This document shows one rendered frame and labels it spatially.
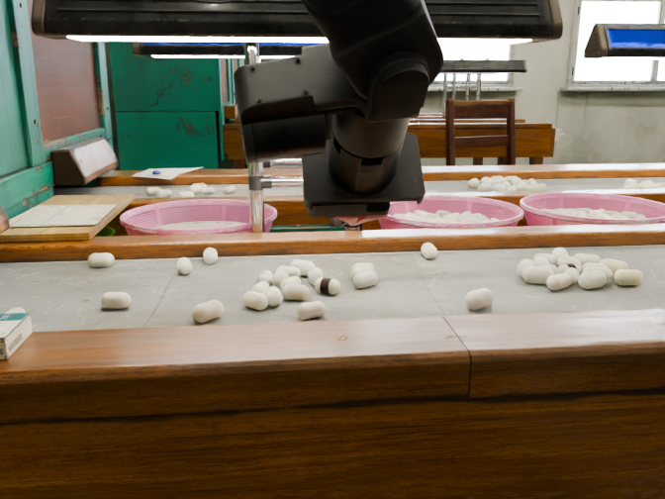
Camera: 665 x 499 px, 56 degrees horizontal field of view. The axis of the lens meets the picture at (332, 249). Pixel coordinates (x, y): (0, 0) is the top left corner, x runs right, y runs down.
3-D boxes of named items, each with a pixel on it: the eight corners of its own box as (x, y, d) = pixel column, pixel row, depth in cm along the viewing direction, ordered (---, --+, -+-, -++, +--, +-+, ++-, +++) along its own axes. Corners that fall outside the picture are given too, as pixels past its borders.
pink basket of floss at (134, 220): (309, 263, 113) (308, 211, 110) (185, 300, 94) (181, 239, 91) (215, 239, 130) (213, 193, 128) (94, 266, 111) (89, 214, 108)
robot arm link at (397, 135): (428, 104, 42) (408, 40, 45) (329, 118, 42) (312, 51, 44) (412, 160, 49) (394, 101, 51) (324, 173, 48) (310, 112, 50)
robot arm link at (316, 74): (437, 64, 36) (401, -39, 40) (238, 89, 35) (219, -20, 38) (406, 177, 47) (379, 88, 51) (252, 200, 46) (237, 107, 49)
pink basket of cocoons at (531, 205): (702, 272, 108) (711, 218, 105) (552, 277, 105) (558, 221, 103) (617, 236, 133) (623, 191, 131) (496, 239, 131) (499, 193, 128)
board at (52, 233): (90, 241, 92) (89, 233, 92) (-18, 243, 91) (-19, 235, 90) (135, 199, 124) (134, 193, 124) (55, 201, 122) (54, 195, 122)
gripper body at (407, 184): (300, 148, 56) (301, 94, 49) (413, 144, 57) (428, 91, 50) (304, 212, 53) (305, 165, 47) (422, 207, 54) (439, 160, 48)
